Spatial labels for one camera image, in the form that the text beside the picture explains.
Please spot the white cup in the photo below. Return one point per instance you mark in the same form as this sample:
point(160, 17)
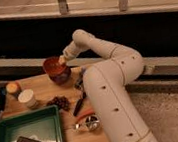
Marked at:
point(27, 97)

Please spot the orange carrot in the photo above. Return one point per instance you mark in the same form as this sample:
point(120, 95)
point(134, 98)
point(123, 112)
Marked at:
point(84, 114)

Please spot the purple bowl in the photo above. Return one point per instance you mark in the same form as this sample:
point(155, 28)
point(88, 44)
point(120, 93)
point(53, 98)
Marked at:
point(62, 76)

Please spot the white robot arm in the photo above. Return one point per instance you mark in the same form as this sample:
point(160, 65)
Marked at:
point(104, 84)

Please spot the wooden cutting board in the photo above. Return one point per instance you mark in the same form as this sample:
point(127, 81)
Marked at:
point(45, 90)

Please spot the black handled peeler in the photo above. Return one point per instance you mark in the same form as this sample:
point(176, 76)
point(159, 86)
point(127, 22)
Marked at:
point(79, 86)

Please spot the metal measuring cup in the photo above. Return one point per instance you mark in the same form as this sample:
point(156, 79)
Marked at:
point(91, 123)

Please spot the orange round fruit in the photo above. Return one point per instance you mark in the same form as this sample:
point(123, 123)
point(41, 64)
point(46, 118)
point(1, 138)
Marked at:
point(13, 88)

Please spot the bunch of dark grapes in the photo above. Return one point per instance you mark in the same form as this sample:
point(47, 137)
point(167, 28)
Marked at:
point(61, 101)

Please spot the green plastic tray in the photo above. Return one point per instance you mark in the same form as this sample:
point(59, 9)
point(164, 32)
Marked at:
point(39, 125)

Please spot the orange bowl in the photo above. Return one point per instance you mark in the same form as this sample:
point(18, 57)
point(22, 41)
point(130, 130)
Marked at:
point(52, 67)

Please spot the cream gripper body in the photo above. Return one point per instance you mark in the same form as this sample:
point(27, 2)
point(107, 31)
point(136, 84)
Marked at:
point(62, 60)

